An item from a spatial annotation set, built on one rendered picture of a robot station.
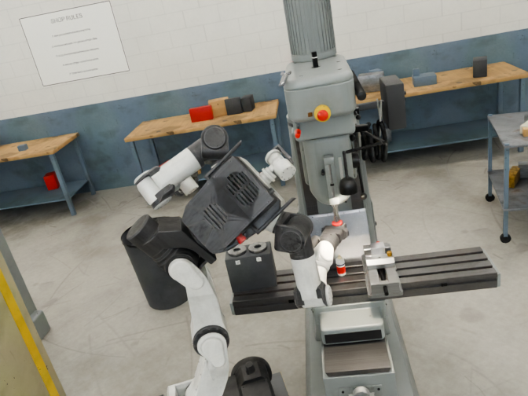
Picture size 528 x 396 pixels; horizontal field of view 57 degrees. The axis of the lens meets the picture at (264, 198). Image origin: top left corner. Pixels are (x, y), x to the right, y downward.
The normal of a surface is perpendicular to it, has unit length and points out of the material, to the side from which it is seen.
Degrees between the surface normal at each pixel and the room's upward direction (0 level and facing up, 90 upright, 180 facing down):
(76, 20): 90
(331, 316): 0
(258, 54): 90
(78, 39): 90
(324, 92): 90
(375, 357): 0
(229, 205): 75
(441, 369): 0
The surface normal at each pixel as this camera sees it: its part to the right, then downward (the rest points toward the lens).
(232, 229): -0.33, 0.18
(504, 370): -0.18, -0.90
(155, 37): -0.07, 0.41
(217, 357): 0.21, 0.36
